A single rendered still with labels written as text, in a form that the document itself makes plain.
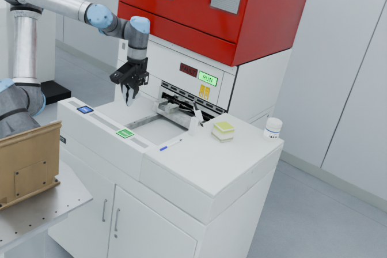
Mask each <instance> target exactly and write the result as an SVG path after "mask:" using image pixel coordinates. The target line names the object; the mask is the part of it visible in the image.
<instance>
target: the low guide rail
mask: <svg viewBox="0 0 387 258"><path fill-rule="evenodd" d="M161 117H164V116H163V115H161V114H159V113H154V114H152V115H150V116H146V117H144V118H142V119H139V120H137V121H134V122H132V123H129V124H126V125H124V126H125V127H127V128H128V129H130V130H133V129H135V128H137V127H140V126H142V125H144V124H147V123H150V122H152V121H154V120H157V119H159V118H161Z"/></svg>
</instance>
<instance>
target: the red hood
mask: <svg viewBox="0 0 387 258"><path fill-rule="evenodd" d="M305 3H306V0H119V1H118V9H117V17H119V18H122V19H125V20H131V17H133V16H139V17H144V18H147V19H148V20H149V21H150V33H149V34H151V35H153V36H156V37H159V38H161V39H164V40H166V41H168V42H171V43H173V44H176V45H179V46H180V47H183V48H186V49H188V50H191V51H193V52H195V53H198V54H201V55H203V56H206V57H208V58H210V59H213V60H216V61H217V62H220V63H223V64H225V65H228V66H230V67H233V66H236V65H240V64H242V63H245V62H249V61H252V60H255V59H258V58H261V57H264V56H267V55H270V54H273V53H276V52H279V51H282V50H285V49H288V48H291V47H292V46H293V43H294V39H295V36H296V33H297V30H298V26H299V23H300V20H301V17H302V13H303V9H304V7H305Z"/></svg>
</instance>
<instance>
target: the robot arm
mask: <svg viewBox="0 0 387 258"><path fill-rule="evenodd" d="M4 1H6V2H8V3H9V4H10V14H11V15H12V16H13V17H14V66H13V79H10V78H5V79H1V80H0V139H2V138H6V137H9V136H12V135H15V134H19V133H21V132H25V131H28V130H32V129H34V128H38V127H41V125H40V124H39V123H38V122H37V121H36V120H35V119H34V118H33V116H36V115H38V114H40V113H41V112H42V110H43V109H44V107H45V95H44V94H43V93H42V91H41V83H40V82H39V81H38V80H37V21H38V19H40V18H41V17H42V12H43V10H44V9H47V10H49V11H52V12H55V13H58V14H61V15H63V16H66V17H69V18H72V19H74V20H77V21H80V22H83V23H86V24H88V25H91V26H94V27H96V28H98V31H99V32H100V33H101V34H103V35H106V36H112V37H116V38H119V39H123V40H128V49H127V60H128V61H127V62H126V63H125V64H124V65H122V66H121V67H120V68H119V69H117V70H116V71H115V72H114V73H112V74H111V75H110V76H109V77H110V79H111V81H112V82H114V83H115V84H117V85H118V84H120V87H121V90H122V94H123V98H124V100H125V103H126V105H127V106H128V107H130V106H131V105H132V104H133V102H134V101H135V100H136V99H138V98H140V96H141V93H139V86H142V85H143V83H144V85H148V81H149V74H150V73H149V72H147V63H148V57H146V54H147V45H148V39H149V33H150V21H149V20H148V19H147V18H144V17H139V16H133V17H131V20H125V19H122V18H119V17H117V16H116V15H115V14H113V13H112V12H111V11H110V10H109V9H108V8H107V7H106V6H104V5H101V4H93V3H90V2H87V1H84V0H4ZM147 76H148V78H147V82H146V77H147Z"/></svg>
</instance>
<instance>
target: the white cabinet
mask: <svg viewBox="0 0 387 258"><path fill-rule="evenodd" d="M59 159H60V160H62V161H63V162H64V163H65V164H67V165H68V166H70V167H71V169H72V170H73V171H74V173H75V174H76V175H77V176H78V178H79V179H80V181H81V182H82V183H83V185H84V186H85V187H86V189H87V190H88V191H89V193H90V194H91V195H92V196H93V200H92V201H90V202H88V203H86V204H84V205H83V206H81V207H79V208H77V209H75V210H73V211H72V212H70V213H68V218H66V219H65V220H63V221H61V222H59V223H57V224H56V225H53V226H52V227H50V228H48V235H49V236H50V237H52V238H53V239H54V240H55V241H56V242H57V243H58V244H59V245H60V246H61V247H62V248H63V249H64V250H66V251H67V252H68V253H69V254H70V255H72V257H73V258H246V257H247V254H248V251H249V248H250V245H251V242H252V239H253V236H254V233H255V230H256V227H257V224H258V221H259V218H260V214H261V211H262V209H263V206H264V202H265V199H266V197H267V194H268V190H269V188H270V185H271V181H272V178H273V176H274V173H275V169H276V166H275V167H274V168H273V169H271V170H270V171H269V172H268V173H267V174H266V175H265V176H263V177H262V178H261V179H260V180H259V181H258V182H256V183H255V184H254V185H253V186H251V187H250V189H248V190H247V191H246V192H245V193H243V194H242V195H241V196H240V197H239V198H238V199H237V200H235V201H234V202H233V203H232V204H231V205H230V206H229V207H227V208H226V209H225V210H223V211H222V212H221V213H220V214H219V215H218V216H217V217H215V218H214V219H213V220H212V221H211V222H210V223H208V224H207V225H205V224H204V223H202V222H201V221H199V220H198V219H196V218H195V217H193V216H192V215H190V214H189V213H187V212H186V211H184V210H182V209H181V208H179V207H178V206H176V205H175V204H173V203H172V202H170V201H169V200H168V199H166V198H164V197H163V196H161V195H160V194H158V193H157V192H156V191H153V190H152V189H151V188H149V187H148V186H146V185H144V184H143V183H141V182H137V181H136V180H134V179H133V178H132V177H130V176H129V175H127V174H125V173H124V172H122V171H121V170H120V169H118V168H117V167H115V166H113V165H112V164H110V163H109V162H108V161H106V160H105V159H103V158H101V157H100V156H99V155H97V154H96V153H94V152H92V151H91V150H89V149H88V148H87V147H85V146H83V145H82V144H80V143H79V142H77V141H76V140H74V139H73V138H71V137H70V136H68V135H67V134H65V133H64V132H62V131H61V130H60V146H59Z"/></svg>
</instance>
